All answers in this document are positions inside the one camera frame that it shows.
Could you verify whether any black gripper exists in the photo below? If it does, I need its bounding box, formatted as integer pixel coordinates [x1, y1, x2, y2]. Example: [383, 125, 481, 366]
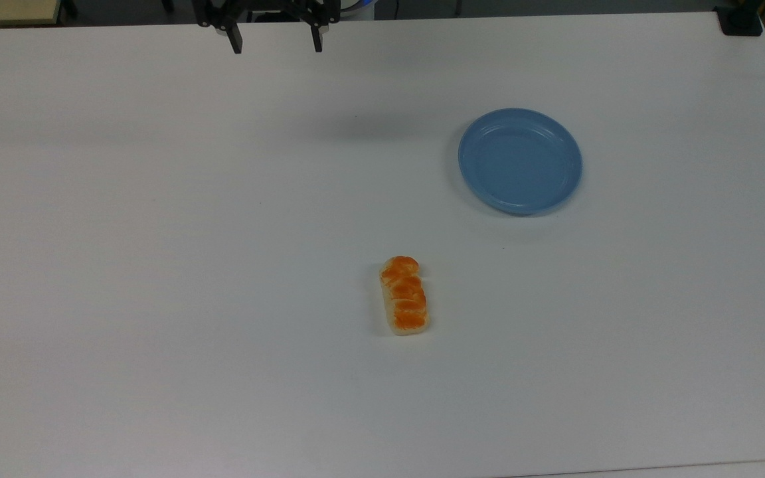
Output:
[193, 0, 341, 55]

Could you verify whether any orange glazed bread loaf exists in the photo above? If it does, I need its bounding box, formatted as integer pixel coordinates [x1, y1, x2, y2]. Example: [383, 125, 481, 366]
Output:
[379, 256, 430, 337]

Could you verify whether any blue round plate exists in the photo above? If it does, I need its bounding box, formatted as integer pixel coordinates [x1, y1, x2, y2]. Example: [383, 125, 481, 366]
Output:
[458, 108, 584, 216]

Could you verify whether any beige table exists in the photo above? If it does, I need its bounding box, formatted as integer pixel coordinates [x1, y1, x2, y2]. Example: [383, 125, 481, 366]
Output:
[0, 0, 63, 27]

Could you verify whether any black table clamp mount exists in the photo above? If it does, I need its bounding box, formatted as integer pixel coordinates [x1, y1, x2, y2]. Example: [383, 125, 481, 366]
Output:
[718, 0, 764, 37]

